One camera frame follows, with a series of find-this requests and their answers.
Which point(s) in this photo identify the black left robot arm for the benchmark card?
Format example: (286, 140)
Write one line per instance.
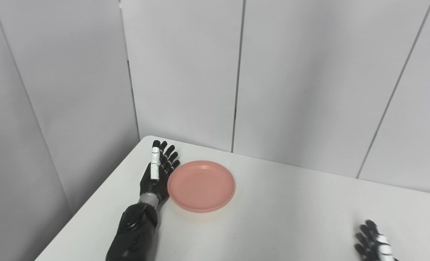
(135, 228)

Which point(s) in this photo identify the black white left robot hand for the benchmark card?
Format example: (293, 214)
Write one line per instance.
(157, 185)

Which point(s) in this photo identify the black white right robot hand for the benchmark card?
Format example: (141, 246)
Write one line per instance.
(372, 250)

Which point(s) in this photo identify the pink round plate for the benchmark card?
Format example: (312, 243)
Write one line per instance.
(200, 186)

